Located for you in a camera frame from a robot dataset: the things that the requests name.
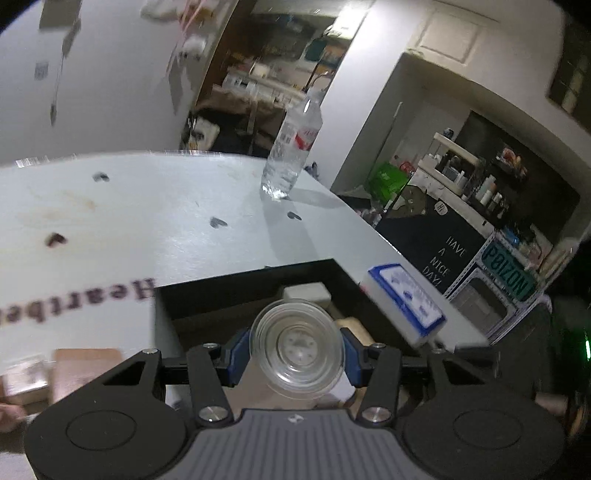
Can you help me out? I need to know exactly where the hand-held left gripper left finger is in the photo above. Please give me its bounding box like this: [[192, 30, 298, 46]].
[[92, 329, 254, 428]]

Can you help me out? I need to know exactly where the white shelf with bottles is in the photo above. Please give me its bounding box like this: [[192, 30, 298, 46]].
[[416, 131, 490, 199]]

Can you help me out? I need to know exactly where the green bag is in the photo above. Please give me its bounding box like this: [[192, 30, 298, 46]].
[[367, 161, 409, 204]]

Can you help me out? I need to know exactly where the blue white tissue pack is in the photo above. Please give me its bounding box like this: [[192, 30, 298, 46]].
[[367, 263, 448, 347]]

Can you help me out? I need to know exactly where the black box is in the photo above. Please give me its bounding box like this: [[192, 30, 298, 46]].
[[154, 258, 444, 407]]

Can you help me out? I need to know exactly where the person's right hand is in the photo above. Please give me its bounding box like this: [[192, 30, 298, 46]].
[[534, 391, 585, 435]]

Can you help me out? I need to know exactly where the white metal rack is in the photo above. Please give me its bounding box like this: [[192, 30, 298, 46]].
[[450, 231, 552, 344]]

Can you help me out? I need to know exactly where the small white box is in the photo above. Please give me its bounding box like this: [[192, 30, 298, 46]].
[[283, 284, 332, 306]]

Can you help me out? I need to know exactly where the round clear plastic container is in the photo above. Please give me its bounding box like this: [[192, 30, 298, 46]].
[[249, 298, 346, 401]]

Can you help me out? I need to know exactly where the green license plate sign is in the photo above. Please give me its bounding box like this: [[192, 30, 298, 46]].
[[480, 242, 539, 303]]

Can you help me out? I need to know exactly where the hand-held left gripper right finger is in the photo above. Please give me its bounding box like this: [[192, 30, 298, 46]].
[[338, 327, 499, 425]]

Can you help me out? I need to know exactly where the black letter board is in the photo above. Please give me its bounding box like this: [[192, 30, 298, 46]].
[[376, 194, 492, 296]]

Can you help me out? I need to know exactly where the clear water bottle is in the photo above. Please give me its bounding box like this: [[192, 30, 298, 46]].
[[261, 88, 324, 200]]

